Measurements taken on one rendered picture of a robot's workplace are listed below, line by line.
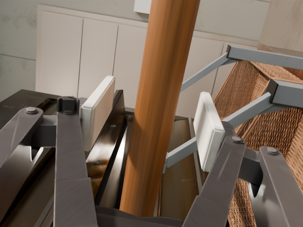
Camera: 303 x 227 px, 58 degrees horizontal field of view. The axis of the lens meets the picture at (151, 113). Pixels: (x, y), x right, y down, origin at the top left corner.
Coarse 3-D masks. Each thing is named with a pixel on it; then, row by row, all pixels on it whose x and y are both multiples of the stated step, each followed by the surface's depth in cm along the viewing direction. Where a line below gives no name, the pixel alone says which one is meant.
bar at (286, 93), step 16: (240, 48) 99; (208, 64) 105; (224, 64) 104; (272, 64) 101; (288, 64) 100; (192, 80) 106; (272, 80) 58; (272, 96) 56; (288, 96) 56; (240, 112) 59; (256, 112) 59; (192, 144) 63; (176, 160) 65; (160, 192) 55; (160, 208) 51
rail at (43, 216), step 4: (116, 92) 170; (52, 196) 81; (52, 200) 79; (48, 204) 77; (52, 204) 77; (48, 208) 76; (44, 212) 75; (48, 212) 75; (40, 216) 73; (44, 216) 73; (40, 220) 72; (44, 220) 72; (36, 224) 71; (40, 224) 70
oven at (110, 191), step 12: (48, 96) 184; (60, 96) 187; (132, 108) 188; (132, 120) 184; (192, 120) 185; (120, 132) 172; (120, 144) 159; (48, 156) 127; (120, 156) 173; (36, 168) 115; (108, 168) 136; (120, 168) 190; (108, 180) 129; (120, 180) 204; (204, 180) 123; (108, 192) 138; (120, 192) 208; (96, 204) 112; (108, 204) 149
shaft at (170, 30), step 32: (160, 0) 16; (192, 0) 16; (160, 32) 17; (192, 32) 17; (160, 64) 17; (160, 96) 18; (160, 128) 19; (128, 160) 21; (160, 160) 20; (128, 192) 22
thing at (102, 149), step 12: (120, 96) 166; (120, 108) 166; (108, 120) 134; (120, 120) 165; (108, 132) 134; (96, 144) 113; (108, 144) 133; (96, 156) 113; (108, 156) 133; (96, 168) 112; (96, 180) 112; (96, 192) 112; (48, 216) 73
